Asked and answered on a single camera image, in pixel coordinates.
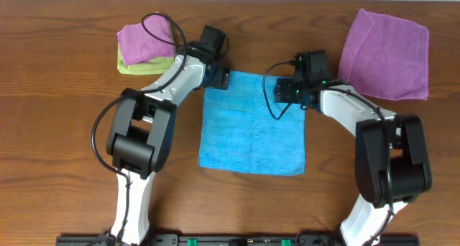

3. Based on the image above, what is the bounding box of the large purple cloth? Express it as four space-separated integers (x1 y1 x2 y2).
338 9 429 101

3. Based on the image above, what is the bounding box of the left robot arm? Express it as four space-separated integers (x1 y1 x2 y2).
106 25 229 245

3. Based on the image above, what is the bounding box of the folded purple cloth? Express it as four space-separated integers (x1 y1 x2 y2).
117 16 175 65

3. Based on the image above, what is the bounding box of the folded green cloth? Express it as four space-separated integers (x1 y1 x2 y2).
117 43 174 75

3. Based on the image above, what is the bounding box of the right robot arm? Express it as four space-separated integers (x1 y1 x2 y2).
273 50 432 245

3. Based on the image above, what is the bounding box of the blue microfiber cloth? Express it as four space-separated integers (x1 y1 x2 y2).
199 71 305 176

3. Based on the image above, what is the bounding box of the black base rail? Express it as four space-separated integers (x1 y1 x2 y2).
55 232 420 246

